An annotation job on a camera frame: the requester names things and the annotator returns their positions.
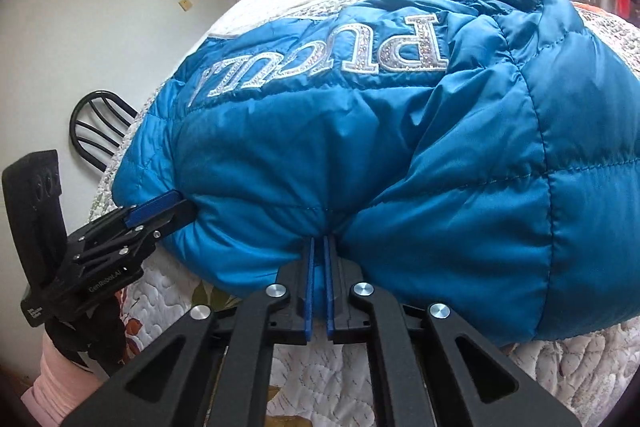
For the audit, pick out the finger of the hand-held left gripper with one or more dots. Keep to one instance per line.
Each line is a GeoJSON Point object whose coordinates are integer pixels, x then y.
{"type": "Point", "coordinates": [177, 217]}
{"type": "Point", "coordinates": [150, 209]}

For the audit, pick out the person's left forearm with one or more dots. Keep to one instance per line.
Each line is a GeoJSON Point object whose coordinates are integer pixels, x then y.
{"type": "Point", "coordinates": [55, 387]}

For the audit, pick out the bed with floral quilt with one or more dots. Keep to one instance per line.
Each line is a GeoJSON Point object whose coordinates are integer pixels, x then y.
{"type": "Point", "coordinates": [600, 357]}

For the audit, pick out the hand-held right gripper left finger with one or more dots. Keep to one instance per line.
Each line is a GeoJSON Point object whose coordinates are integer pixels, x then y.
{"type": "Point", "coordinates": [309, 287]}

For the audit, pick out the person's left hand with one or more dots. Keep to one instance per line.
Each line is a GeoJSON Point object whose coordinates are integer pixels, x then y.
{"type": "Point", "coordinates": [100, 332]}

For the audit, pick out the yellowed wall socket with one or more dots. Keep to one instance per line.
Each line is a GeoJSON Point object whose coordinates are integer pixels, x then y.
{"type": "Point", "coordinates": [185, 4]}

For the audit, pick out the blue quilted puffer jacket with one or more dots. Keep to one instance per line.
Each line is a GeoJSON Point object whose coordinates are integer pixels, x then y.
{"type": "Point", "coordinates": [400, 157]}

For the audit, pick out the black metal chair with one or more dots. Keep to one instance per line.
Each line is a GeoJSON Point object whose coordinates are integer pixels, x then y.
{"type": "Point", "coordinates": [100, 99]}

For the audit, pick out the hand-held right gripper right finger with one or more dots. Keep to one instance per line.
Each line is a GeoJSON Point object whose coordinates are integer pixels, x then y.
{"type": "Point", "coordinates": [329, 287]}

